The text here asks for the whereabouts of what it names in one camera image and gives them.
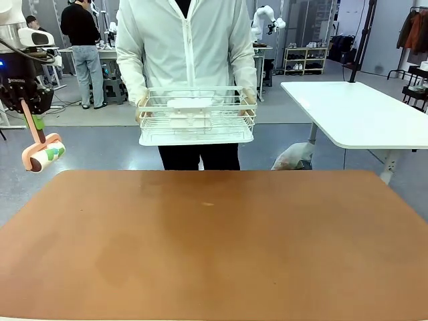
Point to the black green-tipped left gripper finger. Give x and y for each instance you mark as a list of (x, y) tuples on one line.
[(41, 103), (11, 100)]

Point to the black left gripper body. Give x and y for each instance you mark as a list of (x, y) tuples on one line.
[(16, 72)]

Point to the pink lint roller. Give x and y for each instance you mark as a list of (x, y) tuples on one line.
[(41, 154)]

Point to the white plastic cutlery holder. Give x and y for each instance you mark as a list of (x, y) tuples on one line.
[(190, 107)]

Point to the white drain tray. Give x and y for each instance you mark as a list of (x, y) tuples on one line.
[(197, 141)]

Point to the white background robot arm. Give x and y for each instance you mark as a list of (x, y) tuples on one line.
[(264, 20)]

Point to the person's right forearm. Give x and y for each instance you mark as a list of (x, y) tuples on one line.
[(132, 77)]

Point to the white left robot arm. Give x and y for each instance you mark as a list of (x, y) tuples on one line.
[(33, 36)]

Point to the person's left forearm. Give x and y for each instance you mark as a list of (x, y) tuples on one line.
[(244, 70)]

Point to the person's right hand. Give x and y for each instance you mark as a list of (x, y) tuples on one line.
[(140, 108)]

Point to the person's left hand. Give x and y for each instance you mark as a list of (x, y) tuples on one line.
[(250, 100)]

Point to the seated person in black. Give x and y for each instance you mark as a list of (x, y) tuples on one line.
[(33, 24)]

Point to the person in black with jeans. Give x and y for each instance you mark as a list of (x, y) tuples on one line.
[(83, 43)]

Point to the grey step stool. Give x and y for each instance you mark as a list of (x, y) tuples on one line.
[(115, 91)]

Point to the person in white jacket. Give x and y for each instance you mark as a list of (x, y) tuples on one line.
[(187, 50)]

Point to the white plastic bag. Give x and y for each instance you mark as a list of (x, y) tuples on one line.
[(292, 157)]

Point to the wooden shoe rack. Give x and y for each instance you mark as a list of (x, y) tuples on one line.
[(306, 60)]

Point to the pair of white sneakers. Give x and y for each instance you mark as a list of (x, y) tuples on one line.
[(312, 44)]

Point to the large white table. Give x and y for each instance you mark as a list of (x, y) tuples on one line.
[(354, 113)]

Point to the black stand pole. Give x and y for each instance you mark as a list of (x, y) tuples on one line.
[(362, 40)]

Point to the black garment rack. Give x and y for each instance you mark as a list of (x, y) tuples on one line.
[(401, 72)]

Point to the black rolling cart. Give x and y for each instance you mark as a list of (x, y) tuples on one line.
[(416, 88)]

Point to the hanging brown orange clothes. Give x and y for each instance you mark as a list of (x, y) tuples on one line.
[(414, 30)]

